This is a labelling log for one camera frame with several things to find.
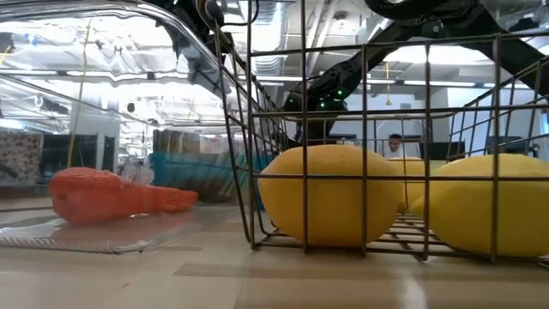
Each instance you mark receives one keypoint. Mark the clear plastic bin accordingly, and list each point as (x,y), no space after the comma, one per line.
(86,246)

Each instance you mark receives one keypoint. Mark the patterned fabric box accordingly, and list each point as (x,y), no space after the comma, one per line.
(19,154)

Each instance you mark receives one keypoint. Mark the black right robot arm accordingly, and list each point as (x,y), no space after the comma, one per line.
(493,38)

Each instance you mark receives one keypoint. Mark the dark brown cabinet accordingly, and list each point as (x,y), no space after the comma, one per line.
(176,141)

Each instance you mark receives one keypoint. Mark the yellow lemon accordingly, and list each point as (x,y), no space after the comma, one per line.
(463,214)
(334,206)
(414,189)

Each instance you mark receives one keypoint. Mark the orange carrot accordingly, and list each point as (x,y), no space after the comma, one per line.
(107,197)

